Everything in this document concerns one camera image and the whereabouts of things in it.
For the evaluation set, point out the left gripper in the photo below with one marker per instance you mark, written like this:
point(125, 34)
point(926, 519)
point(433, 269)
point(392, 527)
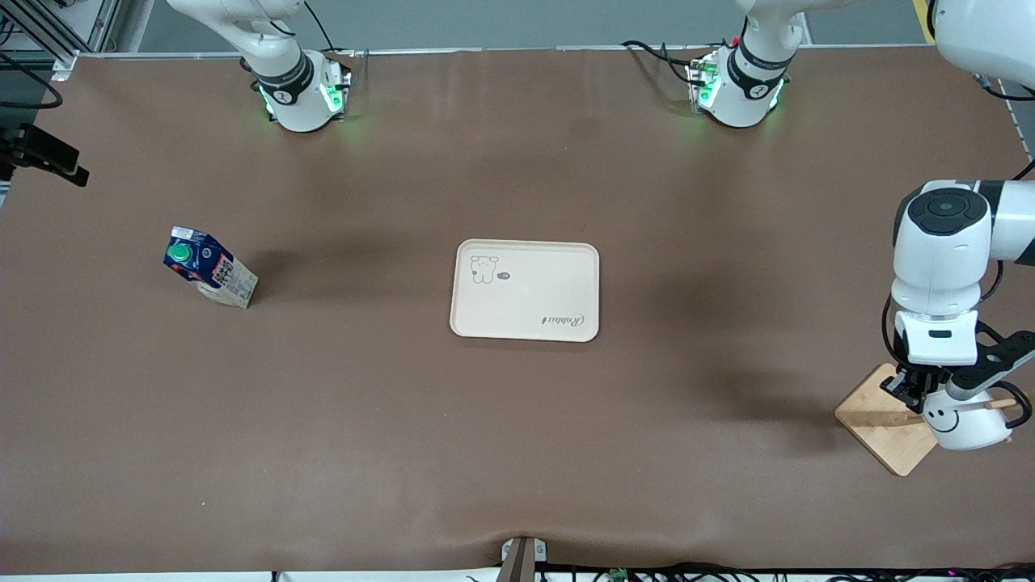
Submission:
point(911, 383)

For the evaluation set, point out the white smiley mug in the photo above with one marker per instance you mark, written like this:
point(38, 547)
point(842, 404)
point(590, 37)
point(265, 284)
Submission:
point(966, 428)

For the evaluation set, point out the blue Pascal milk carton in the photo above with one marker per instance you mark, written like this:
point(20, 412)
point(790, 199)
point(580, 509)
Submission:
point(212, 271)

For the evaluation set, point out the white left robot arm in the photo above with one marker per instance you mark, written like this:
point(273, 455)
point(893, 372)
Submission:
point(942, 259)

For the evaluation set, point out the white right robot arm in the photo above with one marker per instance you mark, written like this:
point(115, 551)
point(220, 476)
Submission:
point(283, 56)

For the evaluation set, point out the cream rectangular Rabbit tray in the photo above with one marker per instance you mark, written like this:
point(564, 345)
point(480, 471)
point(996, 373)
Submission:
point(525, 291)

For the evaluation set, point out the wooden mug stand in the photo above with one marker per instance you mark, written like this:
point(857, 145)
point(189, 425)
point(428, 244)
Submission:
point(889, 436)

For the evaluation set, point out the aluminium frame profile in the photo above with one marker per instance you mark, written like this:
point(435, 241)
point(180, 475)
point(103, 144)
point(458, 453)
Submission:
point(48, 32)

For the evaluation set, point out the metal table edge bracket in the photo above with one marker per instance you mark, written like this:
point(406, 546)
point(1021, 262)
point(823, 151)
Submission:
point(524, 558)

